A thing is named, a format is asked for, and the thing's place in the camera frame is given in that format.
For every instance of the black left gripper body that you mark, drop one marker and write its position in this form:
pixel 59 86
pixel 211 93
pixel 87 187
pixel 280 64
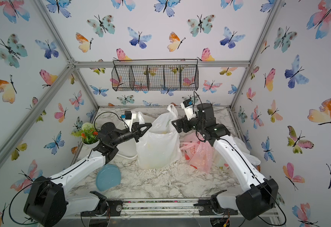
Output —
pixel 124 136

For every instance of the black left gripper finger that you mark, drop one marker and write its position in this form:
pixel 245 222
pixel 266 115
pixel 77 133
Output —
pixel 141 132
pixel 140 126

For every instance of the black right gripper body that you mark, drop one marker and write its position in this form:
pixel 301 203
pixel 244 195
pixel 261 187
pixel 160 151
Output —
pixel 195 125

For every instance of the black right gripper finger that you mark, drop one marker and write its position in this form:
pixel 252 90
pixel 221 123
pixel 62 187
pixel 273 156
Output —
pixel 178 127
pixel 179 121

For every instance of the white lemon print plastic bag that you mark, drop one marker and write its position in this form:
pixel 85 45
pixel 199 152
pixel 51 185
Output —
pixel 160 145

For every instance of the pink apple print plastic bag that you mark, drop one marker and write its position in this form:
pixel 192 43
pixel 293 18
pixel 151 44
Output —
pixel 198 154

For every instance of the white cartoon print plastic bag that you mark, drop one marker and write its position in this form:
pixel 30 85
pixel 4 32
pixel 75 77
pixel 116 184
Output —
pixel 220 162

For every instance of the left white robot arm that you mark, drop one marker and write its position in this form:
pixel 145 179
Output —
pixel 48 203

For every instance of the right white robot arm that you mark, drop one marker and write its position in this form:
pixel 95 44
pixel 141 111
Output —
pixel 259 193

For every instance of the white rectangular fruit tray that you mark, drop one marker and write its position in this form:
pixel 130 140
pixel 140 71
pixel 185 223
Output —
pixel 127 150

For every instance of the potted plant white pot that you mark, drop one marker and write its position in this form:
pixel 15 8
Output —
pixel 87 132

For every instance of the blue paddle shaped board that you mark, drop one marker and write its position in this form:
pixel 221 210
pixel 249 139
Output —
pixel 108 177

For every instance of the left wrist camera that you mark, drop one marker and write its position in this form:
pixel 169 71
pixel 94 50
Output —
pixel 128 118

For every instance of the black wire mesh basket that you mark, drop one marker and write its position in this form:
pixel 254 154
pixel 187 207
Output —
pixel 155 75

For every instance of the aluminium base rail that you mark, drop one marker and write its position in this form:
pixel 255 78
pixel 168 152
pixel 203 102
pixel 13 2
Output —
pixel 144 208

